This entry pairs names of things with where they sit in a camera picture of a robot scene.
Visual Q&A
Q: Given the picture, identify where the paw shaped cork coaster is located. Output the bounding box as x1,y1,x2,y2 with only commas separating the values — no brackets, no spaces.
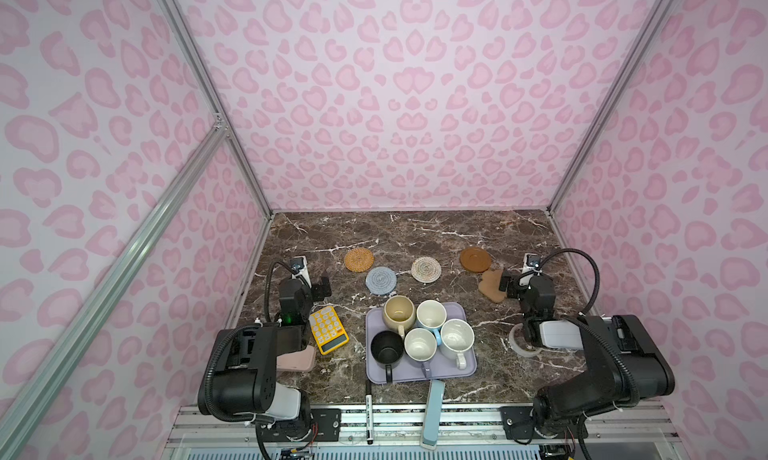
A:
478,269,506,304

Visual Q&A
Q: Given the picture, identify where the brown round wooden coaster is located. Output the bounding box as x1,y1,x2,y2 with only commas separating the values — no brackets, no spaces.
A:
459,247,493,273

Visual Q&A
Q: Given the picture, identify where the woven rattan coaster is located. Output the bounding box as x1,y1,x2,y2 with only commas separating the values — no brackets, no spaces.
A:
344,248,375,273

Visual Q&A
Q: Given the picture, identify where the blue grey rope coaster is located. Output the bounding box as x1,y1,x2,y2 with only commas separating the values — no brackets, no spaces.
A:
365,267,397,296

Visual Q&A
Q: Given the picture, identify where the beige glazed ceramic mug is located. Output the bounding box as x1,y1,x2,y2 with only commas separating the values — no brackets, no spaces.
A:
382,295,416,338

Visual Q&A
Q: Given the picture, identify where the multicolour woven coaster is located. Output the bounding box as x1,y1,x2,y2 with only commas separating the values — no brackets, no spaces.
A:
411,257,442,284

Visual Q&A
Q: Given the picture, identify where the white mug light blue outside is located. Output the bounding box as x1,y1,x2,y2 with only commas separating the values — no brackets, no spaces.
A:
416,300,447,346

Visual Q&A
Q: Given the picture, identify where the black mug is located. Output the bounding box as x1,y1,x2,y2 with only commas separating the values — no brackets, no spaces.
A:
371,330,405,383

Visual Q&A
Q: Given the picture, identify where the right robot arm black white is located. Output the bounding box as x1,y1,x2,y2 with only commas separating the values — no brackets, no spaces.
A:
499,270,675,443

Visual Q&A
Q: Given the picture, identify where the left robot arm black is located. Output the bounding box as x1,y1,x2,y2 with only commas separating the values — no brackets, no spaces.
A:
197,276,332,442

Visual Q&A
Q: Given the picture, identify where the yellow calculator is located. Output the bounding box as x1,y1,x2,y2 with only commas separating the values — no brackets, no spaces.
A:
309,306,349,355

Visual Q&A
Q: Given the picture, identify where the clear tape roll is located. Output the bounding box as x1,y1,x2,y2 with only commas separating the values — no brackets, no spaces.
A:
508,323,542,359

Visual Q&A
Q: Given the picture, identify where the white mug right front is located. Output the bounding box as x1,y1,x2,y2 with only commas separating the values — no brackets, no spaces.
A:
439,319,475,370

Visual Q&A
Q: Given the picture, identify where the lilac plastic tray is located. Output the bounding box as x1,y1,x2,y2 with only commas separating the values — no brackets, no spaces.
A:
365,302,477,385

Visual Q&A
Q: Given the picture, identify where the white mug centre front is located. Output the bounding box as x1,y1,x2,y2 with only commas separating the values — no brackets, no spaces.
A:
404,328,438,379

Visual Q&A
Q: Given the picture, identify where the black marker pen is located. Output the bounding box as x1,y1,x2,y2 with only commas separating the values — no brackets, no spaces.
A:
365,379,374,445

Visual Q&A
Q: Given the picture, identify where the light blue long box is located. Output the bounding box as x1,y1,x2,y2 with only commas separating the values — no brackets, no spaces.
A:
420,380,445,450

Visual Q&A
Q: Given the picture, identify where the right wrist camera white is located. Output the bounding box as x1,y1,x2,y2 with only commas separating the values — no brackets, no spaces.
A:
522,253,542,273

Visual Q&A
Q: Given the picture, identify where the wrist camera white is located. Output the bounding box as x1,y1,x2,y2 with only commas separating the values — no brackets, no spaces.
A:
522,253,542,273
289,256,311,287

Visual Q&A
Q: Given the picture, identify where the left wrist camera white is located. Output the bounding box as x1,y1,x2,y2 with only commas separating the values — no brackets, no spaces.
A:
289,256,311,287

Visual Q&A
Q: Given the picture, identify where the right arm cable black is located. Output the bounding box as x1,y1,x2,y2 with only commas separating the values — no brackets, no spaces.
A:
536,248,601,317

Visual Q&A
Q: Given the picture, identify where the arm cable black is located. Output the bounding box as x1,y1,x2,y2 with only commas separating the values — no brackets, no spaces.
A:
263,260,308,323
536,248,601,317

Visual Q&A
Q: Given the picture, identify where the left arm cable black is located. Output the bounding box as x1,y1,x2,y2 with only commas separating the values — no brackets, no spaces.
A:
263,260,308,323

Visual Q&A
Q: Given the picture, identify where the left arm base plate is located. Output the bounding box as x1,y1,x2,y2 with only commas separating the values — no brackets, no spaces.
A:
258,408,341,444

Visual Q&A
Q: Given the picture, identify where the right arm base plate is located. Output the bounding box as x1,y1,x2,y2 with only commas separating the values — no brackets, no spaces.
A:
499,405,589,445

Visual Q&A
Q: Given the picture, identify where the aluminium frame strut left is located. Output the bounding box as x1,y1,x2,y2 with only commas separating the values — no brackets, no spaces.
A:
1,124,228,459

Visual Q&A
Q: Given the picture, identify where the aluminium frame post back right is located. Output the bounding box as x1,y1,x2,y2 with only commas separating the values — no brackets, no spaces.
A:
547,0,680,218

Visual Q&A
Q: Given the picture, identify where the aluminium frame post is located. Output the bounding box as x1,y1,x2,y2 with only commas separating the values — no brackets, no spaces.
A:
156,0,274,220
547,0,680,218

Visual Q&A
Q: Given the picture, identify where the aluminium frame post back left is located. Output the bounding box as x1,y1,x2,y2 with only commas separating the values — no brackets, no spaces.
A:
156,0,274,220

